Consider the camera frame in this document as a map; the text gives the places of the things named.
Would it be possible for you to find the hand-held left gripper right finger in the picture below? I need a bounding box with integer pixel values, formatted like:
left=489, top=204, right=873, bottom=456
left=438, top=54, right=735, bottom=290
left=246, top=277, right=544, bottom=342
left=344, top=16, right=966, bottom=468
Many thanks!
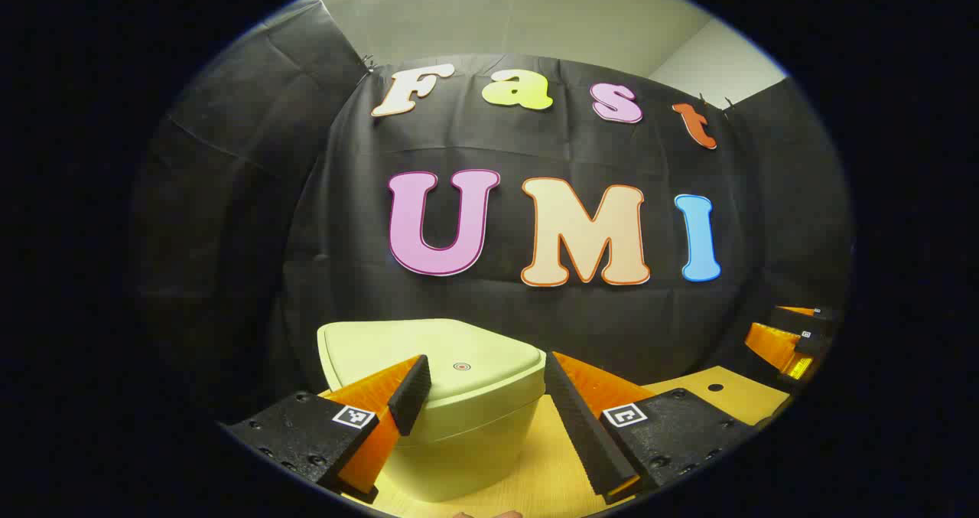
left=543, top=350, right=759, bottom=505

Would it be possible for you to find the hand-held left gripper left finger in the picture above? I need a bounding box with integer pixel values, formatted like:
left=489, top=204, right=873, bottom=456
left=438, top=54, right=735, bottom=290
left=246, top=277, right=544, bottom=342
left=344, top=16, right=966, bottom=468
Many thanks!
left=220, top=354, right=432, bottom=505

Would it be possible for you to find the green desktop garbage bin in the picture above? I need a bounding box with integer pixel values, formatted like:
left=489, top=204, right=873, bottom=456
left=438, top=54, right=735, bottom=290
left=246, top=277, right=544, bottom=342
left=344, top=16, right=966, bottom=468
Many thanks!
left=317, top=318, right=548, bottom=503

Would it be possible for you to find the black backdrop cloth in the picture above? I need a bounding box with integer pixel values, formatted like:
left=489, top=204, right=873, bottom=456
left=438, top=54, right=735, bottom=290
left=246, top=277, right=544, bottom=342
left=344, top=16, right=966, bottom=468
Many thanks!
left=130, top=0, right=854, bottom=412

